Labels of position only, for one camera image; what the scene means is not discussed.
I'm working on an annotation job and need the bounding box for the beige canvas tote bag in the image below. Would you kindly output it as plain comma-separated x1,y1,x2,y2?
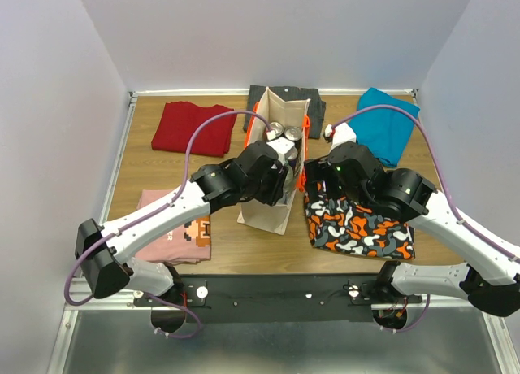
237,88,310,235

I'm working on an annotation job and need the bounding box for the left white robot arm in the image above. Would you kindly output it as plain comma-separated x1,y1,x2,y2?
74,141,288,305

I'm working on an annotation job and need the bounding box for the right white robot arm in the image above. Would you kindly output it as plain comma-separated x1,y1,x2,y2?
305,141,519,317

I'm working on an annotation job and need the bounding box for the silver top can right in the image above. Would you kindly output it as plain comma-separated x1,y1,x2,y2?
284,126,302,144

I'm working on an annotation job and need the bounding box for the orange camouflage folded garment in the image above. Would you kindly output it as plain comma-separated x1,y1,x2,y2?
303,184,416,260

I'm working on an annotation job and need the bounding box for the folded dark grey garment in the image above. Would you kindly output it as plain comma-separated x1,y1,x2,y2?
246,85,326,139

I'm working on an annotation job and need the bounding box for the folded teal shirt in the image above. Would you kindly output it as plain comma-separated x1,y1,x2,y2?
349,88,420,168

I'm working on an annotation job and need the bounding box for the folded red shirt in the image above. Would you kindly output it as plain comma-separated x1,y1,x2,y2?
151,102,236,158

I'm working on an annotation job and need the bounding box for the folded pink graphic shirt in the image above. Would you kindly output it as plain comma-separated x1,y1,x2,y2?
135,215,211,265

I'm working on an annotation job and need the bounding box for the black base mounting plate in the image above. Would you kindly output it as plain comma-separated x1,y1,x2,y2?
160,272,422,324

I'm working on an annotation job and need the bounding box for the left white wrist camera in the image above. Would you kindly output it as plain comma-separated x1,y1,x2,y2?
266,130,297,163

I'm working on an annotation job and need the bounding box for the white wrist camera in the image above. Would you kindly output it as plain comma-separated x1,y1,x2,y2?
323,123,357,150
266,130,297,163

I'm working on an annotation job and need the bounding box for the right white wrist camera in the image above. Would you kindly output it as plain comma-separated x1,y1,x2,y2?
323,123,357,150

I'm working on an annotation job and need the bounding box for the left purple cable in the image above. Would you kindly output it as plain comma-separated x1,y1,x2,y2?
64,109,274,307

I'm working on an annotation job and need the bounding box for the aluminium table frame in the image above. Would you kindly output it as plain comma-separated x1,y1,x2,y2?
50,89,519,373

